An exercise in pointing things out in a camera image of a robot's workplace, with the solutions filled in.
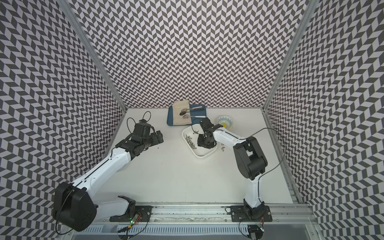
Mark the pile of wing nuts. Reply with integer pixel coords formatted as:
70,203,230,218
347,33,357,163
185,135,197,150

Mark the metal spoon white handle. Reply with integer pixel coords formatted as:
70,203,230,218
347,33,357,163
182,115,206,119

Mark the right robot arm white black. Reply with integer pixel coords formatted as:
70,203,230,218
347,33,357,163
198,118,268,220

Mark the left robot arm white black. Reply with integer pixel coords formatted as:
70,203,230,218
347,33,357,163
52,119,164,232

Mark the beige folded cloth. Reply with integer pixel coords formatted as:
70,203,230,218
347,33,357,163
172,100,193,126

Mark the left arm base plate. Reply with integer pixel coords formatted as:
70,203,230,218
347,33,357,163
109,206,153,223

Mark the aluminium front rail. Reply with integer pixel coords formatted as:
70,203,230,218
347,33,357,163
94,204,318,225

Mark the blue tray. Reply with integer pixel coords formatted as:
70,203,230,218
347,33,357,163
167,104,207,127

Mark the white storage box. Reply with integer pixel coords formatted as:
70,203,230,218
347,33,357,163
182,124,217,159

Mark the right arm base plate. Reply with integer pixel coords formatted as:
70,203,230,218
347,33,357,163
230,205,273,223

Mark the patterned small bowl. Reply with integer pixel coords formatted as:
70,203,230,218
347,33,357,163
217,115,234,129

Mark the metal spoon dark bowl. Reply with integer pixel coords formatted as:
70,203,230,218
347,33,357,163
180,109,194,116

